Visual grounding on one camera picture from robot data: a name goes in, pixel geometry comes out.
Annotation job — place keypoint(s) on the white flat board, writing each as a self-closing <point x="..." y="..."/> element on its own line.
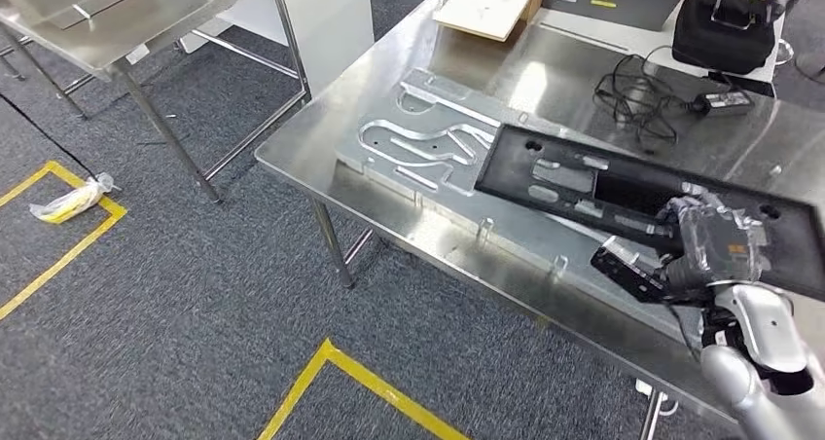
<point x="644" y="44"/>

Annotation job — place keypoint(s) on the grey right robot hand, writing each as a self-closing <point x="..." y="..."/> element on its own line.
<point x="722" y="243"/>

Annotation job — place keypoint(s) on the stainless steel workbench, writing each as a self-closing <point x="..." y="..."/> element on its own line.
<point x="309" y="147"/>

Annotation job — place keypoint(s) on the black power adapter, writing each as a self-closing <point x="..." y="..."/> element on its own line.
<point x="725" y="102"/>

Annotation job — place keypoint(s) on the white cabinet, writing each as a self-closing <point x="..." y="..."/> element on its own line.
<point x="335" y="24"/>

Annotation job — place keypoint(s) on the white foam sheet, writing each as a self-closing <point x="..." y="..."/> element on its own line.
<point x="483" y="8"/>

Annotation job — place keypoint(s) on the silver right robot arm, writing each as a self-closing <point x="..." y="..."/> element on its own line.
<point x="767" y="334"/>

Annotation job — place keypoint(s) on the aluminium grooved jig plate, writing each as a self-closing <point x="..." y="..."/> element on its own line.
<point x="419" y="134"/>

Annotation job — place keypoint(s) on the black plastic plate frame part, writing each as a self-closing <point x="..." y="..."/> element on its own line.
<point x="509" y="166"/>

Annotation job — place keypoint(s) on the stainless steel table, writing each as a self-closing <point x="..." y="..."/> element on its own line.
<point x="193" y="5"/>

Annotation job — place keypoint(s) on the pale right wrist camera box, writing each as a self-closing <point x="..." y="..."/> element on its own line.
<point x="628" y="272"/>

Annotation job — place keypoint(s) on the small metal locating pin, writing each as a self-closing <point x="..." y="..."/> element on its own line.
<point x="486" y="230"/>
<point x="559" y="268"/>

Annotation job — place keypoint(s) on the yellow floor tape square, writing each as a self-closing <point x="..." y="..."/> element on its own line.
<point x="387" y="385"/>
<point x="64" y="263"/>

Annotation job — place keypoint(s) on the black carry bag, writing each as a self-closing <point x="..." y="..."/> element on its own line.
<point x="722" y="37"/>

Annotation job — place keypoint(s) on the white label sticker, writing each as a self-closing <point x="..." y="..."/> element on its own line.
<point x="137" y="54"/>

